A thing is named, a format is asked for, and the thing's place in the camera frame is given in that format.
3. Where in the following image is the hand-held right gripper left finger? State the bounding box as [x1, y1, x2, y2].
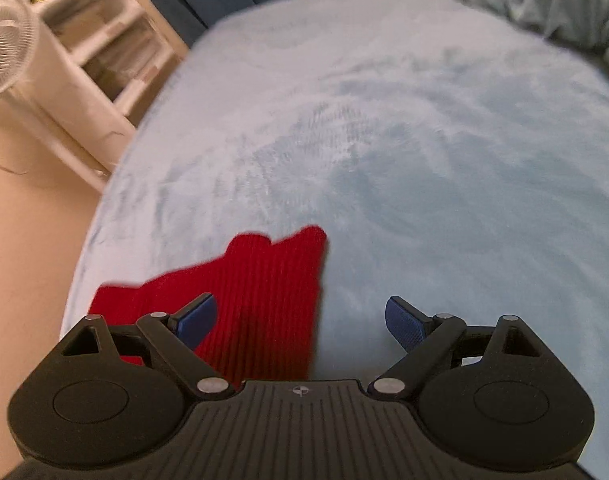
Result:
[59, 293, 231, 402]

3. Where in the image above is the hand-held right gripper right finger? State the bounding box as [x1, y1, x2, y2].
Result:
[369, 296, 546, 402]

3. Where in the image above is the red knit garment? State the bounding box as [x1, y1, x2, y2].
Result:
[88, 225, 330, 382]

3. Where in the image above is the light blue bed cover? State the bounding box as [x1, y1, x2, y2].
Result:
[59, 0, 609, 480]

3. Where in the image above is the white shelf unit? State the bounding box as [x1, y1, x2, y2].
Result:
[0, 0, 191, 194]

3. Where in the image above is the white electric fan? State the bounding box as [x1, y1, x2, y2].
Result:
[0, 0, 40, 102]

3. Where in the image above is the light blue crumpled blanket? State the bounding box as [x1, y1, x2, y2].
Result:
[451, 0, 609, 73]

